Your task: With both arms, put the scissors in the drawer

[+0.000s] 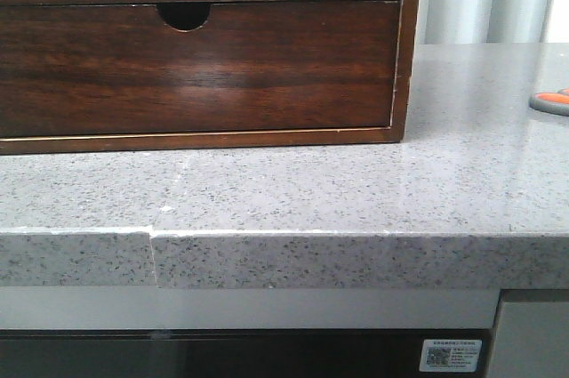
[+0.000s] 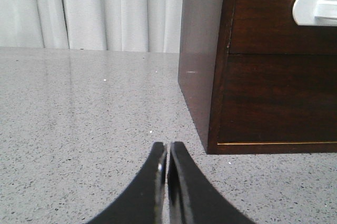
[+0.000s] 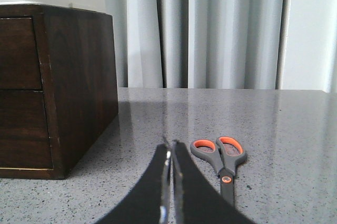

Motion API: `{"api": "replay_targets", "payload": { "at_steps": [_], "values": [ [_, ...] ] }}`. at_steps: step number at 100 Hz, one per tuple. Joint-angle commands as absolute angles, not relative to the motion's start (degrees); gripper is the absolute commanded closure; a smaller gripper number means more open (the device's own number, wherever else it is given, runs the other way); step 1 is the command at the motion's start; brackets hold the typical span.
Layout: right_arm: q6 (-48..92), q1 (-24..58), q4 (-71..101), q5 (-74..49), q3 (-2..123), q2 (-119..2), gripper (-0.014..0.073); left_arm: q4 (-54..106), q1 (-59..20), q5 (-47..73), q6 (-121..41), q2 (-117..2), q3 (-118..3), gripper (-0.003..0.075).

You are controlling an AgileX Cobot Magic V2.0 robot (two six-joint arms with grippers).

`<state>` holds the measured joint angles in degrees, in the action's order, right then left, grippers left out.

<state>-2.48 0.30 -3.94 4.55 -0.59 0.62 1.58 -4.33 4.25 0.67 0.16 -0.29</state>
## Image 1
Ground grey orange scissors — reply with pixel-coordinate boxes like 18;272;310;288
529;88;569;117

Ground dark wooden drawer cabinet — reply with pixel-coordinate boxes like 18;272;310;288
1;0;419;155

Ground white QR code sticker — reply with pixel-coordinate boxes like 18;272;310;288
419;339;483;373

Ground grey cabinet panel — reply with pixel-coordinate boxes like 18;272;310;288
486;290;568;377

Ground black oven door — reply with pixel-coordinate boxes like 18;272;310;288
1;329;491;377

